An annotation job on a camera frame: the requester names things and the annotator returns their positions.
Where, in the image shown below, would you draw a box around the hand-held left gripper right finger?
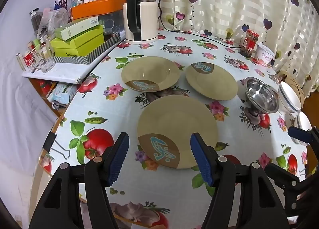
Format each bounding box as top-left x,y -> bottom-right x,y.
190,132 -> 291,229

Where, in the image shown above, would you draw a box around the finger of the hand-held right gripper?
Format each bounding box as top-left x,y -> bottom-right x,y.
265,162 -> 310,219
288,126 -> 319,145

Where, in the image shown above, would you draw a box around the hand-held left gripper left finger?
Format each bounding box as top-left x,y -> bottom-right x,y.
29,132 -> 130,229

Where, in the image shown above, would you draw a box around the white bowl with blue stripe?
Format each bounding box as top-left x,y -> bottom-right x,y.
277,81 -> 302,115
295,112 -> 313,146

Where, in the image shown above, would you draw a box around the beige plate with brown patch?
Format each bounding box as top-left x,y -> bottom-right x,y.
137,95 -> 218,170
186,62 -> 238,101
121,56 -> 180,92

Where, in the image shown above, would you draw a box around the stainless steel bowl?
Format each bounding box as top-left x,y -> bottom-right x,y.
244,77 -> 279,114

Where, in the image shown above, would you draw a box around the printed vegetable and flower tablecloth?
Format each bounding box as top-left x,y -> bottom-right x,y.
37,28 -> 312,229

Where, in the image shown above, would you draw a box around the black binder clip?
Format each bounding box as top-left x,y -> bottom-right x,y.
42,131 -> 71,161

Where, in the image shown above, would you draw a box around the white yogurt cup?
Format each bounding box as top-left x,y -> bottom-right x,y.
255,42 -> 276,67

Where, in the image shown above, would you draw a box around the tissue packet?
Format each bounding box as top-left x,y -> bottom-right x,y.
48,83 -> 75,102

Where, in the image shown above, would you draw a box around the glass jar with red lid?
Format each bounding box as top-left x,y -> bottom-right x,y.
240,29 -> 260,58

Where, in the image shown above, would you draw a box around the white board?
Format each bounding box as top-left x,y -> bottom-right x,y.
22,61 -> 100,84

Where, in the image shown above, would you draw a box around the black and white striped box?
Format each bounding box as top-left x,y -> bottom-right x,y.
51,32 -> 121,65

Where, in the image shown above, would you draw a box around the clear glass mug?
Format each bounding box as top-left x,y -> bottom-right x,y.
32,45 -> 56,73

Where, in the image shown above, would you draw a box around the lime green box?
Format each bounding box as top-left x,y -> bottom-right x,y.
50,31 -> 105,58

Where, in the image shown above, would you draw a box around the pale green flat box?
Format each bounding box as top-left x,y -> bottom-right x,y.
54,16 -> 104,41

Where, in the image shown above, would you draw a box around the small bottles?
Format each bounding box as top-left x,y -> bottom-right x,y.
15,38 -> 34,71

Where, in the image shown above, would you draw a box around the white and black electric kettle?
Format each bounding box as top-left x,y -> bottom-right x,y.
123,0 -> 160,44

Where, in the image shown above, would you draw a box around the clear box with orange lid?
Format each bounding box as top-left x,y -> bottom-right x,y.
70,0 -> 126,36

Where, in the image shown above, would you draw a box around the clear plastic bags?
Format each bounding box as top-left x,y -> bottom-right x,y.
37,7 -> 73,40

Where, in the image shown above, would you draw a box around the cream curtain with heart print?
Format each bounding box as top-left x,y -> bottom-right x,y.
159,0 -> 319,95

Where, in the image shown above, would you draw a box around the dark jar with black lid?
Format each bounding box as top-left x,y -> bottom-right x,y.
29,8 -> 44,33

